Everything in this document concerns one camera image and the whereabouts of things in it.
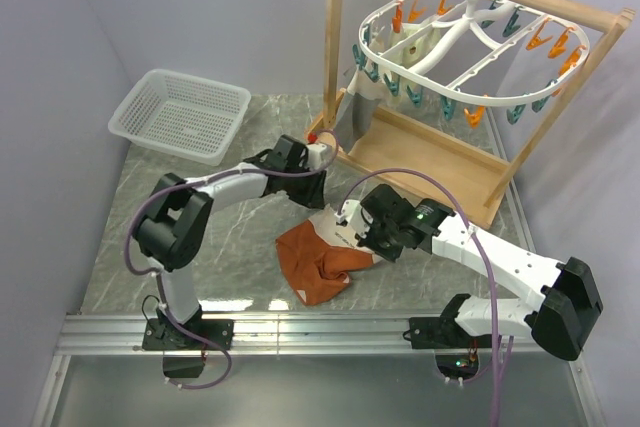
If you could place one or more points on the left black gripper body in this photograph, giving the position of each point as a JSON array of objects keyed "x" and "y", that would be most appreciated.
[{"x": 304, "y": 190}]

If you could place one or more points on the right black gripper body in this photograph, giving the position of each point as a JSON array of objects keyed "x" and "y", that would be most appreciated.
[{"x": 381, "y": 238}]

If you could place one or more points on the orange underwear with beige waistband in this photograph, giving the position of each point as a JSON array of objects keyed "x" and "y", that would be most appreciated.
[{"x": 317, "y": 257}]

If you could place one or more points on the white oval clip hanger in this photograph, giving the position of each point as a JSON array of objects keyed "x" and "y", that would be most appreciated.
[{"x": 475, "y": 36}]

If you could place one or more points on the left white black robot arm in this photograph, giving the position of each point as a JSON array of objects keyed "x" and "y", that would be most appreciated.
[{"x": 169, "y": 229}]

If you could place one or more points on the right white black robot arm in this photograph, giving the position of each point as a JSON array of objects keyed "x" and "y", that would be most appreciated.
[{"x": 556, "y": 304}]

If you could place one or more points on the grey underwear with white waistband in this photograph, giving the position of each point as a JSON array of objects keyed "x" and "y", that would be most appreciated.
[{"x": 356, "y": 109}]

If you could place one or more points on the pale yellow hanging underwear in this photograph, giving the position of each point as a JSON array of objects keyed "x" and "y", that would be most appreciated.
[{"x": 419, "y": 48}]

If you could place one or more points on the wooden clothes rack with tray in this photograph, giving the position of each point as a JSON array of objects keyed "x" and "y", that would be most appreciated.
[{"x": 396, "y": 144}]

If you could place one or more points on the white plastic perforated basket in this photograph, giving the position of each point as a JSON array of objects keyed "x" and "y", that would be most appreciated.
[{"x": 186, "y": 116}]

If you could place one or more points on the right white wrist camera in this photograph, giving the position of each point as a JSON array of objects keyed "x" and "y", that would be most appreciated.
[{"x": 354, "y": 216}]

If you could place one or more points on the aluminium mounting rail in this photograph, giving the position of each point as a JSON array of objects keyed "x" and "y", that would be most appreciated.
[{"x": 254, "y": 333}]

